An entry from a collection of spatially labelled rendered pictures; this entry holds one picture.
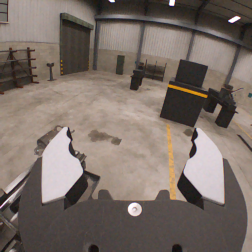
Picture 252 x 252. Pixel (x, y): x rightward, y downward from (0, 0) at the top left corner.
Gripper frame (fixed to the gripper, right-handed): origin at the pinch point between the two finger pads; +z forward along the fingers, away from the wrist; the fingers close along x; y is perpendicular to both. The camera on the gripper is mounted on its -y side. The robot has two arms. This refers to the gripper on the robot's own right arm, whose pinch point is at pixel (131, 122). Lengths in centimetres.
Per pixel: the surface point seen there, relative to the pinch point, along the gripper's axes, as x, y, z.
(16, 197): -75, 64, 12
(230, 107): 371, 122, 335
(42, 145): -57, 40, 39
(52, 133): -53, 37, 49
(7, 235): -57, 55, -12
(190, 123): 199, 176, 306
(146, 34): 165, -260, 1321
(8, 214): -74, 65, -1
